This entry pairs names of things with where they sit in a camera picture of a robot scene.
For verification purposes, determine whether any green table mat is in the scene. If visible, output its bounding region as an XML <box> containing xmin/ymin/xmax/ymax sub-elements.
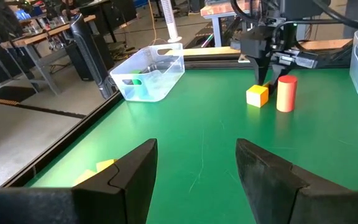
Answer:
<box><xmin>26</xmin><ymin>67</ymin><xmax>358</xmax><ymax>224</ymax></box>

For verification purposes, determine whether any black tower fan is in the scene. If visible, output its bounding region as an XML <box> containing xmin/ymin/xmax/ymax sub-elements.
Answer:
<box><xmin>69</xmin><ymin>12</ymin><xmax>116</xmax><ymax>100</ymax></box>

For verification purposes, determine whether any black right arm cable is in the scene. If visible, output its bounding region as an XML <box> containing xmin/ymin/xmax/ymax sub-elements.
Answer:
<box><xmin>311</xmin><ymin>0</ymin><xmax>358</xmax><ymax>32</ymax></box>

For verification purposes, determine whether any white ribbed pole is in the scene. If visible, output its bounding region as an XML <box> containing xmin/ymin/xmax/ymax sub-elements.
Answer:
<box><xmin>160</xmin><ymin>0</ymin><xmax>183</xmax><ymax>44</ymax></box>

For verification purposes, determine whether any wooden desk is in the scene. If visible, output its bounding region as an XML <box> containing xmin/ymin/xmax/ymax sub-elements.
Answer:
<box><xmin>0</xmin><ymin>14</ymin><xmax>98</xmax><ymax>96</ymax></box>

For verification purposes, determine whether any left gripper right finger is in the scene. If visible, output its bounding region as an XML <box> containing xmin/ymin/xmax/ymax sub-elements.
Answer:
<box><xmin>236</xmin><ymin>138</ymin><xmax>358</xmax><ymax>224</ymax></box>

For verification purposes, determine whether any desk with grey legs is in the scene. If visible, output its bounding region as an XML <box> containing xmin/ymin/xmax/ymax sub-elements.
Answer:
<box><xmin>200</xmin><ymin>0</ymin><xmax>260</xmax><ymax>48</ymax></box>

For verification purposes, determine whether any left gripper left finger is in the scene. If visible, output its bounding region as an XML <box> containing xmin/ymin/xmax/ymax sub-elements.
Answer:
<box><xmin>71</xmin><ymin>138</ymin><xmax>159</xmax><ymax>224</ymax></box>

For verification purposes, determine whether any red cylinder block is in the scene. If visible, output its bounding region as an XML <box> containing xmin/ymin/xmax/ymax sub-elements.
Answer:
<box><xmin>275</xmin><ymin>74</ymin><xmax>298</xmax><ymax>113</ymax></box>

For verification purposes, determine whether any green cylinder block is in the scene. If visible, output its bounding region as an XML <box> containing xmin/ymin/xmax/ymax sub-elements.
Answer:
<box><xmin>126</xmin><ymin>68</ymin><xmax>150</xmax><ymax>99</ymax></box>

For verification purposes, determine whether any yellow cube block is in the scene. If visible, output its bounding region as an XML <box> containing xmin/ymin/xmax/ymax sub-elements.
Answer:
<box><xmin>246</xmin><ymin>84</ymin><xmax>270</xmax><ymax>109</ymax></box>

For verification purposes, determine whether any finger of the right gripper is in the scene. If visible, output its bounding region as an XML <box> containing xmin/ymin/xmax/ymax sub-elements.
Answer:
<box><xmin>250</xmin><ymin>55</ymin><xmax>270</xmax><ymax>87</ymax></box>
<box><xmin>267</xmin><ymin>62</ymin><xmax>291</xmax><ymax>96</ymax></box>

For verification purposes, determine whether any yellow cube top centre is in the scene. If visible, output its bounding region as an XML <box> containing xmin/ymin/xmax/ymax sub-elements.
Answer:
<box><xmin>72</xmin><ymin>159</ymin><xmax>118</xmax><ymax>187</ymax></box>

